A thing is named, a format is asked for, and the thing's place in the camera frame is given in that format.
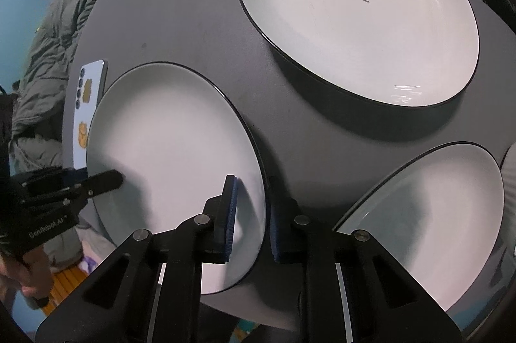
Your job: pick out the white smartphone with stickers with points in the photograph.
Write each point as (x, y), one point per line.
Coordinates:
(88, 93)

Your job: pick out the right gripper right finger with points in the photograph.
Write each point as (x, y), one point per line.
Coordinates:
(283, 210)

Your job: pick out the grey quilted duvet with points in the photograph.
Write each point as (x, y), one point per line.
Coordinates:
(40, 97)

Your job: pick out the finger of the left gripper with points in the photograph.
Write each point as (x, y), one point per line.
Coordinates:
(73, 175)
(96, 184)

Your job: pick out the white ribbed bowl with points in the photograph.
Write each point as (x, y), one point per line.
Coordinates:
(508, 167)

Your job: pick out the large white plate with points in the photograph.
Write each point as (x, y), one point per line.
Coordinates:
(412, 53)

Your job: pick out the person's left hand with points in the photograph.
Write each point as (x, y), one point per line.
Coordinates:
(32, 275)

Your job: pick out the white plate black rim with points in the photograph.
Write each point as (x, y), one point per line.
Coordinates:
(175, 138)

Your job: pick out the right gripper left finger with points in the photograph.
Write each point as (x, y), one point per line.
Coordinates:
(222, 212)

